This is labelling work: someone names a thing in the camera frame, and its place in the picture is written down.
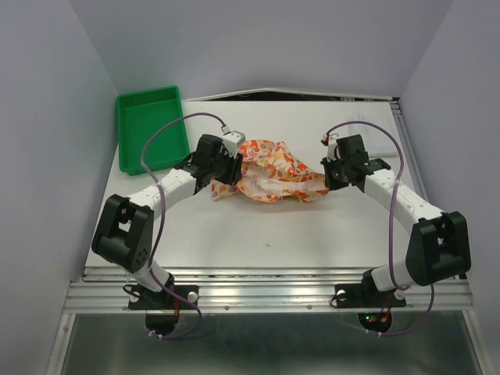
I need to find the green plastic bin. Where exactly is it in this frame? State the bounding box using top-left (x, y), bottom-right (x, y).
top-left (116, 86), bottom-right (190, 176)

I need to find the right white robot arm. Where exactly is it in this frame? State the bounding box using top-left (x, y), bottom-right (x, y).
top-left (321, 135), bottom-right (471, 305)

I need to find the aluminium front rail frame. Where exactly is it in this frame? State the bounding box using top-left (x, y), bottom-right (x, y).
top-left (47, 266), bottom-right (493, 374)

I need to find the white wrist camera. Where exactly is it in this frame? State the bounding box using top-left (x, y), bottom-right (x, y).
top-left (222, 131), bottom-right (246, 158)
top-left (320, 133), bottom-right (339, 160)

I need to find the aluminium right side rail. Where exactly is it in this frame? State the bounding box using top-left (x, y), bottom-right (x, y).
top-left (389, 98), bottom-right (471, 286)

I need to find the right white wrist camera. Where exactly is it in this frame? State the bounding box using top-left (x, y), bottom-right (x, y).
top-left (320, 133), bottom-right (339, 160)

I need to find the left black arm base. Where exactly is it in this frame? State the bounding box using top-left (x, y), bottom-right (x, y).
top-left (122, 283), bottom-right (198, 340)

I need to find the orange floral skirt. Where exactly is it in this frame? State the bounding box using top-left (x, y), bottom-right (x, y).
top-left (211, 140), bottom-right (329, 203)

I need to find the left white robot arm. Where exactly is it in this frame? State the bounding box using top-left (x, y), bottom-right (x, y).
top-left (91, 131), bottom-right (245, 308)

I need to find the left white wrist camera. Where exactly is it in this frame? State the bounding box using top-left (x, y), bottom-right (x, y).
top-left (222, 131), bottom-right (246, 158)

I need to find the white skirt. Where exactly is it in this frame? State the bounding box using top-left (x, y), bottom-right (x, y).
top-left (348, 112), bottom-right (398, 159)

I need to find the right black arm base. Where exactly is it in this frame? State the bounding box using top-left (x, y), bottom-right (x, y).
top-left (330, 284), bottom-right (406, 334)

